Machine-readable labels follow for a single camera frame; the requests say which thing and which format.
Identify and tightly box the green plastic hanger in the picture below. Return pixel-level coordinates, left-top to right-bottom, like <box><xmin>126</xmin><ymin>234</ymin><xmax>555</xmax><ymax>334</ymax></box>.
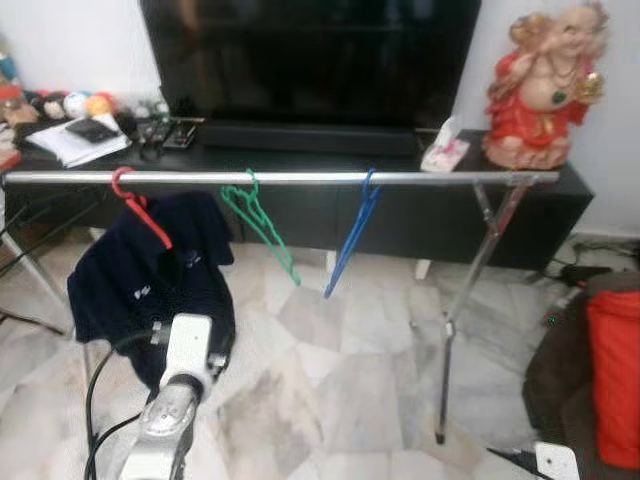
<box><xmin>220</xmin><ymin>168</ymin><xmax>301</xmax><ymax>286</ymax></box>

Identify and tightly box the blue plastic hanger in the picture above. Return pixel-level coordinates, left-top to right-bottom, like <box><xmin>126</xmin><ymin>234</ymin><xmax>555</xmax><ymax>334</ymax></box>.
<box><xmin>323</xmin><ymin>168</ymin><xmax>383</xmax><ymax>299</ymax></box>

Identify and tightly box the red plastic hanger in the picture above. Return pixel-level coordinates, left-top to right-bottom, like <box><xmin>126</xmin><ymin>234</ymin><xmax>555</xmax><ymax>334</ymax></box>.
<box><xmin>110</xmin><ymin>167</ymin><xmax>173</xmax><ymax>251</ymax></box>

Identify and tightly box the red cushion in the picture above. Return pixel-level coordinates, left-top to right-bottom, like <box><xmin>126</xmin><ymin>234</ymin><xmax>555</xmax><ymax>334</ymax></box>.
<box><xmin>585</xmin><ymin>290</ymin><xmax>640</xmax><ymax>471</ymax></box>

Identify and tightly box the grey fabric sofa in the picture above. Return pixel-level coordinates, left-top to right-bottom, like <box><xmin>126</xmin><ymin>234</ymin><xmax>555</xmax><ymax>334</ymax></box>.
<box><xmin>522</xmin><ymin>270</ymin><xmax>640</xmax><ymax>480</ymax></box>

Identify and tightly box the red laughing Buddha statue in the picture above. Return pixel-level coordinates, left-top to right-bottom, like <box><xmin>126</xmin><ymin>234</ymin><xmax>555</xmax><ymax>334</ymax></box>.
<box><xmin>484</xmin><ymin>0</ymin><xmax>609</xmax><ymax>171</ymax></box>

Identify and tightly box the pink tissue pack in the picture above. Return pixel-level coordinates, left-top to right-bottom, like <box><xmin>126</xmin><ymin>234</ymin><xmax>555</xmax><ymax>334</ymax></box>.
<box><xmin>420</xmin><ymin>115</ymin><xmax>471</xmax><ymax>173</ymax></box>

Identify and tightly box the black TV console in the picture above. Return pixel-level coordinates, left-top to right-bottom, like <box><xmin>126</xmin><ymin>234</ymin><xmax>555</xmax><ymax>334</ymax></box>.
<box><xmin>0</xmin><ymin>128</ymin><xmax>593</xmax><ymax>271</ymax></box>

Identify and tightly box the silver metal clothes rack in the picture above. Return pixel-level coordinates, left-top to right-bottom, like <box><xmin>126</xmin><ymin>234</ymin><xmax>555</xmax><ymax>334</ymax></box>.
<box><xmin>0</xmin><ymin>170</ymin><xmax>563</xmax><ymax>446</ymax></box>

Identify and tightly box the black soundbar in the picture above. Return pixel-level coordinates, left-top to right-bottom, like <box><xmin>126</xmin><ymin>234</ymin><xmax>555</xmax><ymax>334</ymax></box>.
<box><xmin>200</xmin><ymin>120</ymin><xmax>421</xmax><ymax>156</ymax></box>

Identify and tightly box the black television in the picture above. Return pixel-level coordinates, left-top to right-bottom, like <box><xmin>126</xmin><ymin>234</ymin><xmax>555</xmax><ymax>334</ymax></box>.
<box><xmin>138</xmin><ymin>0</ymin><xmax>483</xmax><ymax>129</ymax></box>

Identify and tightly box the navy blue t-shirt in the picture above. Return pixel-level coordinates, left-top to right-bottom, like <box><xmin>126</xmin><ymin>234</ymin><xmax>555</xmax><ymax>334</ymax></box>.
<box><xmin>68</xmin><ymin>190</ymin><xmax>236</xmax><ymax>391</ymax></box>

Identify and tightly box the orange round figurine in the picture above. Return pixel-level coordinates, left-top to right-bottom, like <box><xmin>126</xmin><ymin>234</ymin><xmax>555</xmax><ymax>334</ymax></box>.
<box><xmin>88</xmin><ymin>92</ymin><xmax>114</xmax><ymax>119</ymax></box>

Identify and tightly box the black wallet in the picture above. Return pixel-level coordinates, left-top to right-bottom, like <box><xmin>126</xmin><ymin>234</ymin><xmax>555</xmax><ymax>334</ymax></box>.
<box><xmin>65</xmin><ymin>118</ymin><xmax>121</xmax><ymax>143</ymax></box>

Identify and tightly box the white round figurine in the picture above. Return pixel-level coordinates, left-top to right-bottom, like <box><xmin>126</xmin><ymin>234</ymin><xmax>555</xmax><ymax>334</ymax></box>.
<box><xmin>65</xmin><ymin>92</ymin><xmax>89</xmax><ymax>119</ymax></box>

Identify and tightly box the white paper stack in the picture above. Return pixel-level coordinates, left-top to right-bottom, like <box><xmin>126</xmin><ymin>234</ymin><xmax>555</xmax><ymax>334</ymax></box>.
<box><xmin>25</xmin><ymin>118</ymin><xmax>131</xmax><ymax>169</ymax></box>

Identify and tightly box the black round figurine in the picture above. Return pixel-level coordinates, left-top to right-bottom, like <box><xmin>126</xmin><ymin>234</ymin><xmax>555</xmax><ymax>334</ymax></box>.
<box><xmin>28</xmin><ymin>92</ymin><xmax>66</xmax><ymax>119</ymax></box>

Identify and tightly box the red lidded jar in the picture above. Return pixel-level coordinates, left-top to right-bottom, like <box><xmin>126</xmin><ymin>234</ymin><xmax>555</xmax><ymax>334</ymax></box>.
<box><xmin>0</xmin><ymin>85</ymin><xmax>26</xmax><ymax>126</ymax></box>

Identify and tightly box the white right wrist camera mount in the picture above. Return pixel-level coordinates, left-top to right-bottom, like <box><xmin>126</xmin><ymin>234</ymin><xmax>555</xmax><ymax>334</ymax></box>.
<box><xmin>535</xmin><ymin>443</ymin><xmax>581</xmax><ymax>480</ymax></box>

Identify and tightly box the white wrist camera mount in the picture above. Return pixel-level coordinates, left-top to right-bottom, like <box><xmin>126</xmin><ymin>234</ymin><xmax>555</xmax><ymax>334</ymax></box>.
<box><xmin>160</xmin><ymin>313</ymin><xmax>216</xmax><ymax>396</ymax></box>
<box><xmin>535</xmin><ymin>443</ymin><xmax>581</xmax><ymax>480</ymax></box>

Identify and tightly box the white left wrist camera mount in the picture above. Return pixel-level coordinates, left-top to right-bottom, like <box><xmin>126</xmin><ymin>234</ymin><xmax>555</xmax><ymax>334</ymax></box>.
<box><xmin>160</xmin><ymin>313</ymin><xmax>216</xmax><ymax>396</ymax></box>

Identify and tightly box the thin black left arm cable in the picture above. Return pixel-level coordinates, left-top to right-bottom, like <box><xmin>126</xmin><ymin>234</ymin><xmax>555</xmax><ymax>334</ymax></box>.
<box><xmin>95</xmin><ymin>410</ymin><xmax>151</xmax><ymax>473</ymax></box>

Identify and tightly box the black left wrist camera cable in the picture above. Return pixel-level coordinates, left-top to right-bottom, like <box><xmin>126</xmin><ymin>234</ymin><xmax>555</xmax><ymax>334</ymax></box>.
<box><xmin>83</xmin><ymin>325</ymin><xmax>166</xmax><ymax>480</ymax></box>

